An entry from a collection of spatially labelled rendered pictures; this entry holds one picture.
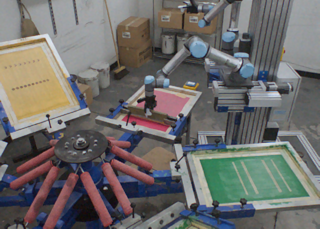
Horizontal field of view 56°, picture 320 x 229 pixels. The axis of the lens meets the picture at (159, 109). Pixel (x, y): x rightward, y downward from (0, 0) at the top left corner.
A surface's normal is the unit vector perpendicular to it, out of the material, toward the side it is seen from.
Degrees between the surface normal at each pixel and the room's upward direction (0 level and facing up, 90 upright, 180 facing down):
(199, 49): 87
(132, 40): 90
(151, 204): 0
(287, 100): 90
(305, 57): 90
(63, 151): 0
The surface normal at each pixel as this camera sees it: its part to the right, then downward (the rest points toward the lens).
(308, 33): -0.41, 0.48
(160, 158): 0.00, -0.85
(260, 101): 0.00, 0.53
